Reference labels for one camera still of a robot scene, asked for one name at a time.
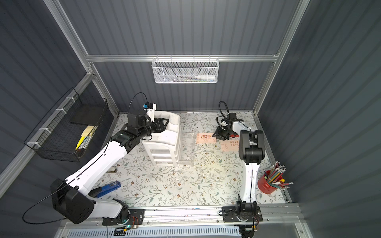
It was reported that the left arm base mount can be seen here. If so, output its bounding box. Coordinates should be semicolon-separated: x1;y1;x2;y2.
102;208;145;226

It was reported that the pink good luck postcard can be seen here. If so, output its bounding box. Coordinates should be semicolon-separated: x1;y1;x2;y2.
221;139;239;152

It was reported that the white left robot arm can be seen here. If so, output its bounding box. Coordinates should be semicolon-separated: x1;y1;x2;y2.
51;109;169;225

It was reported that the red pencil cup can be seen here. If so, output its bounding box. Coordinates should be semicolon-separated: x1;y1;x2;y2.
257;161;294;194

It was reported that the small metal tape dispenser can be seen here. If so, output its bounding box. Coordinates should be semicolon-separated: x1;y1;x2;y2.
106;167;118;174

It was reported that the blue stapler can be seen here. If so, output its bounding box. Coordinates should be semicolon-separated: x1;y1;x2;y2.
88;181;121;198

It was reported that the white wire mesh basket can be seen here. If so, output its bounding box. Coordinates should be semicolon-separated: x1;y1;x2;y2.
151;57;220;84

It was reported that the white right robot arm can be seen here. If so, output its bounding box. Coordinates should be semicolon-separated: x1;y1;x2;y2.
213;113;266;203

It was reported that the clear plastic drawer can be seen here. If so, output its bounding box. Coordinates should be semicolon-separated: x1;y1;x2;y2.
179;132;196;166

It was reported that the black wire wall basket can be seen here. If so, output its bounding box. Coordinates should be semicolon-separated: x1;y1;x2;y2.
24;88;113;162

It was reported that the white marker in basket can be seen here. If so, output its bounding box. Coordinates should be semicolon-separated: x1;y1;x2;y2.
194;74;216;81

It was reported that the black notebook in basket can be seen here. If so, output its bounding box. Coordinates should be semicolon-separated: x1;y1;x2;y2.
69;105;106;126

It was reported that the white plastic drawer organizer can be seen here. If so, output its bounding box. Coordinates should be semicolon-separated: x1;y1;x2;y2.
142;111;181;166

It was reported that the black corrugated cable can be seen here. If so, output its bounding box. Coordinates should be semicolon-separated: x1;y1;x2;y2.
215;101;230;127

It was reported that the yellow sticky notes pad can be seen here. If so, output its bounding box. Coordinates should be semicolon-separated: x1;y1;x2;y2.
81;126;96;137

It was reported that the white vented strip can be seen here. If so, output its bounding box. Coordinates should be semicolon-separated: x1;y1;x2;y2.
67;226;241;238

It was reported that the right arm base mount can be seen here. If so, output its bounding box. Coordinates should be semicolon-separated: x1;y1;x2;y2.
218;206;263;224

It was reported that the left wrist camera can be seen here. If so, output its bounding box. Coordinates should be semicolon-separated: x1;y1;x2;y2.
143;102;157;123

